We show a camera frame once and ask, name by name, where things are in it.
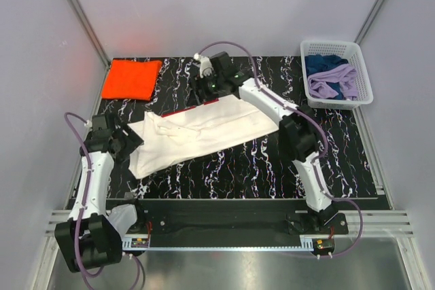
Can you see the lilac t shirt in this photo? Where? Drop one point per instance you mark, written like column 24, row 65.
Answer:
column 346, row 76

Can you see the folded orange t shirt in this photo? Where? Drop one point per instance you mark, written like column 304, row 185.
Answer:
column 131, row 80

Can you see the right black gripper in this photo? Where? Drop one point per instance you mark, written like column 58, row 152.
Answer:
column 198, row 84

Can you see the dark blue t shirt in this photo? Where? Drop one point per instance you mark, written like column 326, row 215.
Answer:
column 323, row 64

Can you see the white plastic laundry basket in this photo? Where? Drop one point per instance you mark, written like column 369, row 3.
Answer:
column 346, row 50

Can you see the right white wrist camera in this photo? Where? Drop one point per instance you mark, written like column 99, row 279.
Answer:
column 205, row 66

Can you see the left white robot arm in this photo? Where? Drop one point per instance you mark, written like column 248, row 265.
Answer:
column 91, row 237

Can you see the white t shirt red print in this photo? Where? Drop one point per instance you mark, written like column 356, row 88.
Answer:
column 195, row 132

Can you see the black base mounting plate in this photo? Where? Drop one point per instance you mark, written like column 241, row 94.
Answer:
column 232, row 217

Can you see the slotted cable duct rail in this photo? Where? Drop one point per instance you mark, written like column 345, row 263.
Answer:
column 250, row 242

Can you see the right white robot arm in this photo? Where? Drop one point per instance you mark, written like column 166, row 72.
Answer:
column 298, row 135

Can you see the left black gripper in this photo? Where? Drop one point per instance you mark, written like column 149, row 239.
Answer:
column 132, row 140

